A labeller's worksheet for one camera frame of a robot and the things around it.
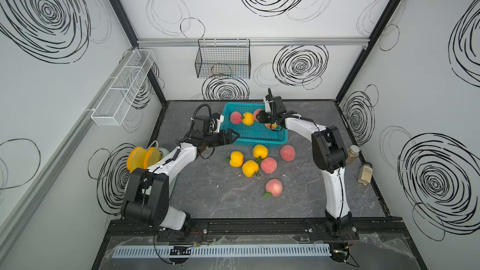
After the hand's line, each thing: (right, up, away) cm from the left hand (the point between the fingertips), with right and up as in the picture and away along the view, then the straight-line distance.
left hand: (233, 136), depth 85 cm
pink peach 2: (+12, +11, +16) cm, 23 cm away
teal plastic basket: (+12, 0, +17) cm, 21 cm away
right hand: (+14, +10, +16) cm, 24 cm away
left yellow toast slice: (-36, -7, -16) cm, 40 cm away
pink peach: (0, +9, +20) cm, 22 cm away
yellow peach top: (+13, -8, +6) cm, 17 cm away
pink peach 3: (+17, -14, +1) cm, 22 cm away
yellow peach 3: (+8, -14, +1) cm, 16 cm away
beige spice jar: (+61, -18, 0) cm, 64 cm away
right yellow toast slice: (-29, -6, -16) cm, 34 cm away
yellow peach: (+8, +8, +18) cm, 21 cm away
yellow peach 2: (+1, -11, +3) cm, 12 cm away
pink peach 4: (+27, -8, +5) cm, 28 cm away
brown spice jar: (+57, -10, +2) cm, 57 cm away
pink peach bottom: (+18, -21, -6) cm, 28 cm away
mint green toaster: (-28, -22, -1) cm, 36 cm away
